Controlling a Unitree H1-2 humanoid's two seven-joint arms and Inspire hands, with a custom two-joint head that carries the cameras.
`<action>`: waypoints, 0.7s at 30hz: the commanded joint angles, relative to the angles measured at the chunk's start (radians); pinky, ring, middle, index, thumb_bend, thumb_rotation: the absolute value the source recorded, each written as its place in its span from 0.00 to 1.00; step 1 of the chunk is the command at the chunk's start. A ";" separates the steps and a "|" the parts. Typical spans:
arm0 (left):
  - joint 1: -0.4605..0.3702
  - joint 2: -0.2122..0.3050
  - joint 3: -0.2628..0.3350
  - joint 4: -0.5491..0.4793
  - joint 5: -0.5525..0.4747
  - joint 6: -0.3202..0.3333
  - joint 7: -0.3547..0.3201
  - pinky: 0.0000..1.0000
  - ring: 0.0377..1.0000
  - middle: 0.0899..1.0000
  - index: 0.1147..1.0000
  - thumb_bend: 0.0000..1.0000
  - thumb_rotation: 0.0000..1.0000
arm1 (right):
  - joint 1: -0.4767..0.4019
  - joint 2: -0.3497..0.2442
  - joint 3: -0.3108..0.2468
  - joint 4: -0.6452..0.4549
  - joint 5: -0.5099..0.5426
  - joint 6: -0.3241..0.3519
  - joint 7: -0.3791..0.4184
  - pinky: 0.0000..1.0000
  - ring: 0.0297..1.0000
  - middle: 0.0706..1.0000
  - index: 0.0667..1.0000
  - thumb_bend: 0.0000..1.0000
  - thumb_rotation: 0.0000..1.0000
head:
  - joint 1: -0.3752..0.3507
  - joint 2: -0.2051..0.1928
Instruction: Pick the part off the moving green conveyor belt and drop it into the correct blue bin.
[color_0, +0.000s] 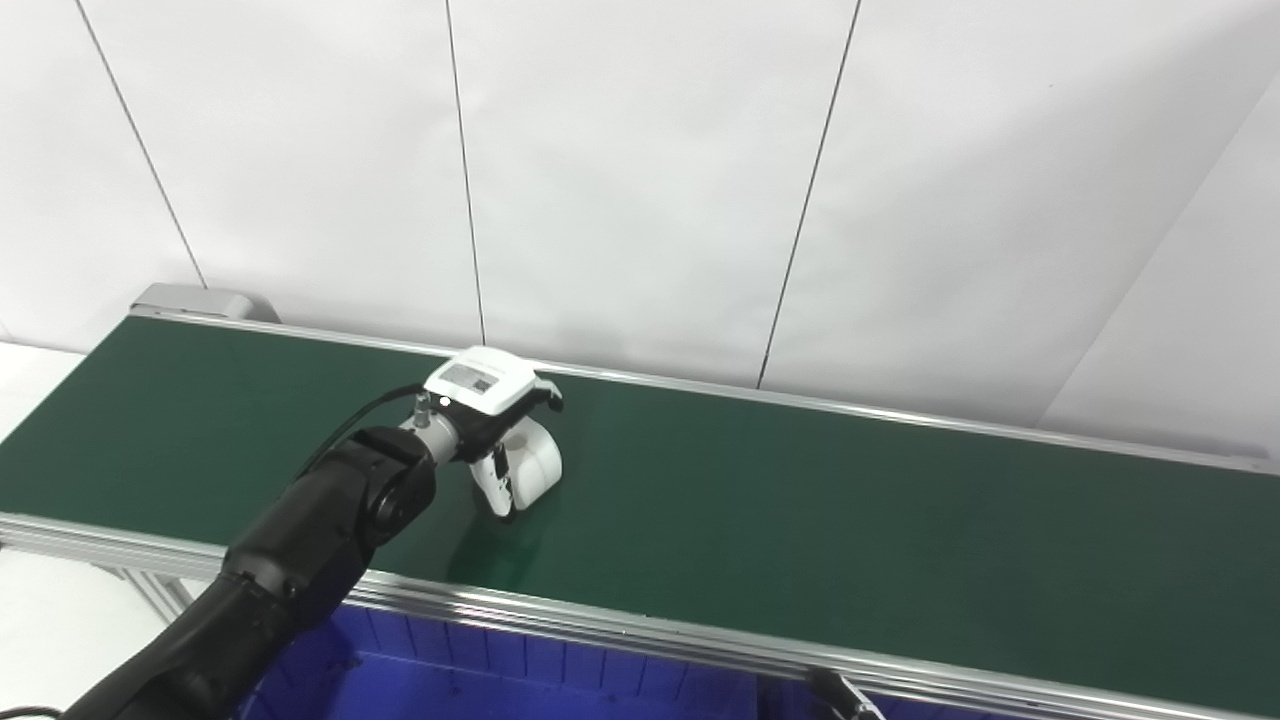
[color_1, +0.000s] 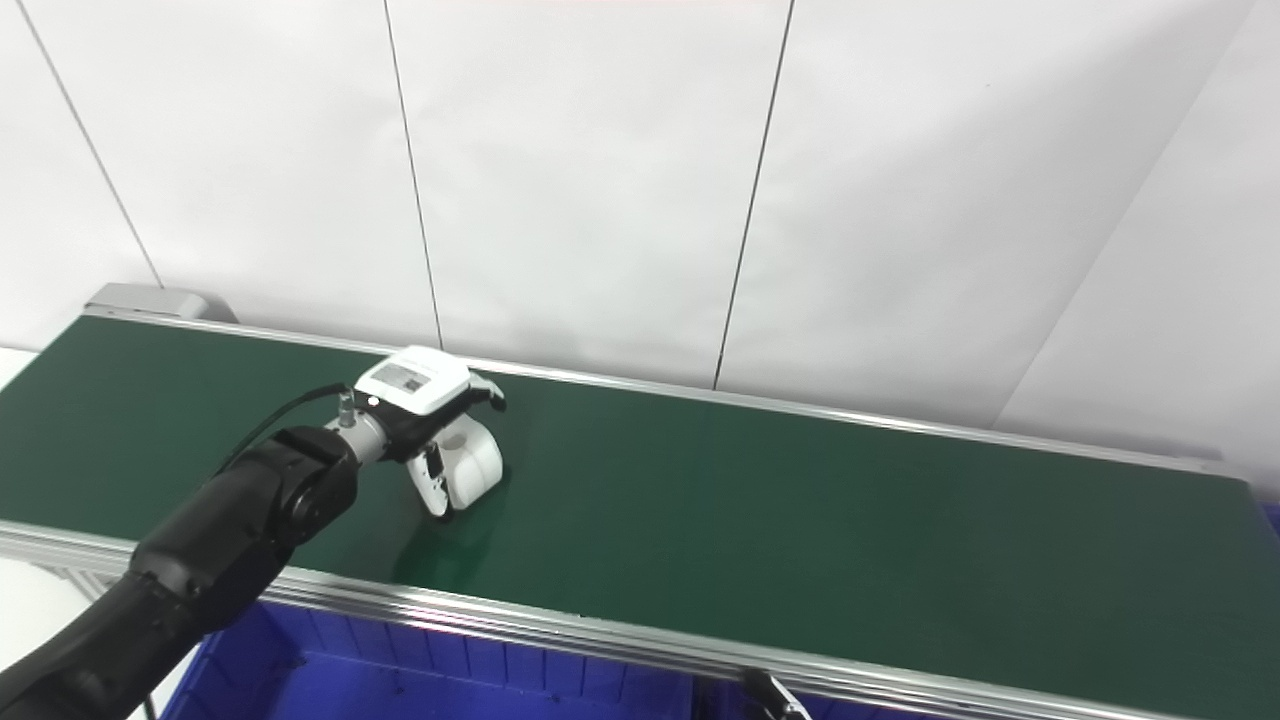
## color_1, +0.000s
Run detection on grey conveyor motor cover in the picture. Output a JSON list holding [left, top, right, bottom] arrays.
[[85, 283, 238, 323]]

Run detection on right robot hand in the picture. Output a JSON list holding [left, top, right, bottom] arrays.
[[744, 668, 813, 720]]

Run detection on aluminium conveyor support leg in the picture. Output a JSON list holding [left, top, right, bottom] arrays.
[[30, 560, 131, 603]]

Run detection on green conveyor belt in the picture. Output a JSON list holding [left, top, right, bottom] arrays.
[[0, 300, 1280, 720], [0, 318, 1256, 716]]

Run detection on white plastic part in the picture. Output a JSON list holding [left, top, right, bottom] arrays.
[[440, 420, 504, 511]]

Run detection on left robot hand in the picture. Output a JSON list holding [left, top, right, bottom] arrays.
[[355, 345, 507, 521]]

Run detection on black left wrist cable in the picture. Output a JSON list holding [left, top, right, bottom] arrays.
[[213, 383, 358, 473]]

